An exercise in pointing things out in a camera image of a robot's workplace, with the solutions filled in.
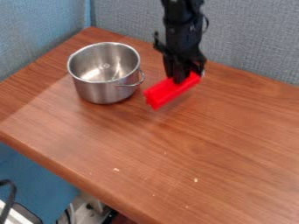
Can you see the grey device bottom left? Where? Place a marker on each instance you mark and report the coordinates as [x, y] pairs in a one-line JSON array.
[[22, 216]]

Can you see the red plastic block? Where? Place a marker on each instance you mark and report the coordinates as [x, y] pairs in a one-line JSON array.
[[165, 91]]

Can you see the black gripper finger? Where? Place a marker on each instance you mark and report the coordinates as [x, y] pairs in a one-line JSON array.
[[177, 68], [198, 68]]

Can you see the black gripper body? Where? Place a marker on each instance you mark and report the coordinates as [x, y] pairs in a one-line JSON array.
[[179, 46]]

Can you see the stainless steel pot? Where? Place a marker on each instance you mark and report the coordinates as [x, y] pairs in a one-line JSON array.
[[106, 72]]

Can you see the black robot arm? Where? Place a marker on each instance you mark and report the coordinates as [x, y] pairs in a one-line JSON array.
[[185, 10]]

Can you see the white box under table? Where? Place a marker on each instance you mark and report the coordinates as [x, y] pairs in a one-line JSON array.
[[87, 210]]

